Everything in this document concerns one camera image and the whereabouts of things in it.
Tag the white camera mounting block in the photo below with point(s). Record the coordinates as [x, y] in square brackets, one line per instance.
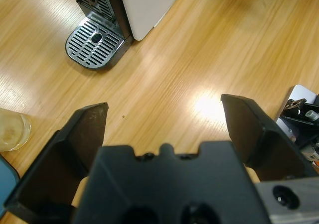
[299, 92]

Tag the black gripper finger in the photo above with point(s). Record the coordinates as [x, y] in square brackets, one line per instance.
[249, 134]
[62, 159]

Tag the blue plastic tray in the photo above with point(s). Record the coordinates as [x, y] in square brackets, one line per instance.
[7, 176]

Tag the clear drinking glass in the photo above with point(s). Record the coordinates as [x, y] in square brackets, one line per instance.
[13, 132]

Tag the metal grid drip tray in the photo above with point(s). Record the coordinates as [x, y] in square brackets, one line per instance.
[84, 49]

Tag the white capsule coffee machine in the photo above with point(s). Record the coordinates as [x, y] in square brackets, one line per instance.
[149, 5]

